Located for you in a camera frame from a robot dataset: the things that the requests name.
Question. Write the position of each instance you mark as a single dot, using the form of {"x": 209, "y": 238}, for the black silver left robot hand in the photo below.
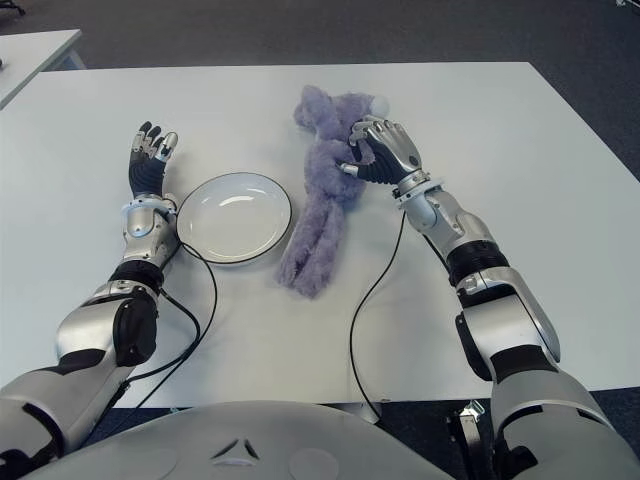
{"x": 146, "y": 172}

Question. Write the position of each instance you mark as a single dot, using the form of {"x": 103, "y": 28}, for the purple plush bunny doll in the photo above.
{"x": 325, "y": 170}

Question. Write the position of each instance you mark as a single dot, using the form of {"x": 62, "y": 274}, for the metal table clamp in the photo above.
{"x": 472, "y": 412}

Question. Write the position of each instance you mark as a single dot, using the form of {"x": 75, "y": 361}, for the grey robot torso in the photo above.
{"x": 225, "y": 445}

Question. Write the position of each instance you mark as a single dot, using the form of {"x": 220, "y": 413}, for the white side table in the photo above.
{"x": 30, "y": 55}

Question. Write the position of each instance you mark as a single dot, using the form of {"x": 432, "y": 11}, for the white table leg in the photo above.
{"x": 370, "y": 412}

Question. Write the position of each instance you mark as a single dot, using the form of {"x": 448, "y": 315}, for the white plate with black rim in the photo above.
{"x": 235, "y": 220}

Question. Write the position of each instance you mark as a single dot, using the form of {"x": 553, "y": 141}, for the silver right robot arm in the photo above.
{"x": 510, "y": 320}

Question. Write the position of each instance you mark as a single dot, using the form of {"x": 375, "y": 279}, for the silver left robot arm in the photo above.
{"x": 85, "y": 330}

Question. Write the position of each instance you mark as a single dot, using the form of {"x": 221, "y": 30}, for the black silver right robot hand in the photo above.
{"x": 395, "y": 155}

